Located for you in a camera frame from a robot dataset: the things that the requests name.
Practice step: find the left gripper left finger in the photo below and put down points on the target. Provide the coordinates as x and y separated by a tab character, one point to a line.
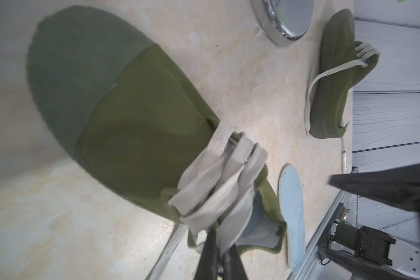
208	263

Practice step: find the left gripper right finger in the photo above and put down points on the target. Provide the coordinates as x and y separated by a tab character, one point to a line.
232	265

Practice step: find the grey insole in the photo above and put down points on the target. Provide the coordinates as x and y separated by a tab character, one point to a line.
260	231
290	194

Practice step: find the olive green shoe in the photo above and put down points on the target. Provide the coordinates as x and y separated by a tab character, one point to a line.
343	62
127	114

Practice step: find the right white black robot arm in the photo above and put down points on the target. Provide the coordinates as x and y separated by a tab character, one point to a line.
368	253

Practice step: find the silver metal glass stand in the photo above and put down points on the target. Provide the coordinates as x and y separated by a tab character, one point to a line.
284	21

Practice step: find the aluminium rail base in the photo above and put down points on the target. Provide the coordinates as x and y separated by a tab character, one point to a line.
312	265

